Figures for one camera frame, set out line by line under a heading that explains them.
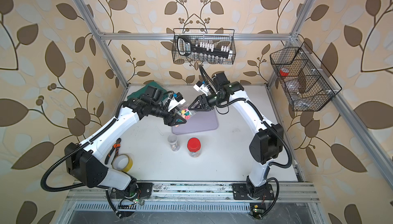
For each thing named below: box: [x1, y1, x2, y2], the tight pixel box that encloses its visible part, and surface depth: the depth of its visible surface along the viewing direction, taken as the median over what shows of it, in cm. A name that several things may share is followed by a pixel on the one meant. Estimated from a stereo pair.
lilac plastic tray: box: [171, 109, 220, 135], surface depth 98 cm
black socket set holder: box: [177, 35, 234, 59], surface depth 85 cm
